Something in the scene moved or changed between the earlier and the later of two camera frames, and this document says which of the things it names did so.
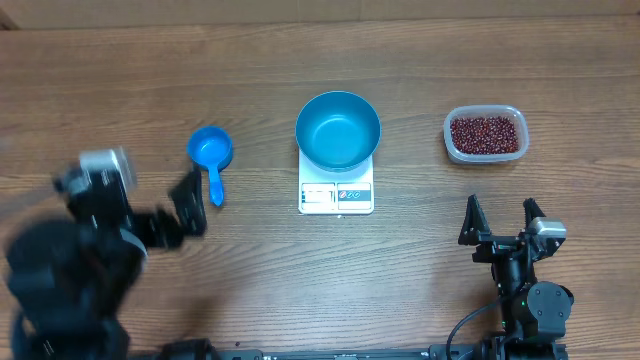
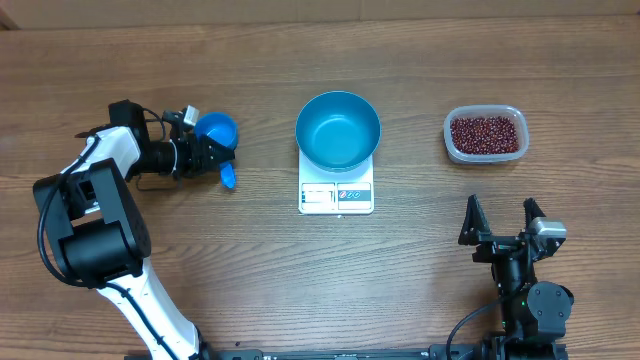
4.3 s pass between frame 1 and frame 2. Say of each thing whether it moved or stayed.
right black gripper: stayed
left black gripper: moved
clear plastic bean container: stayed
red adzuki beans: stayed
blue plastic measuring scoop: moved
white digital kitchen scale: stayed
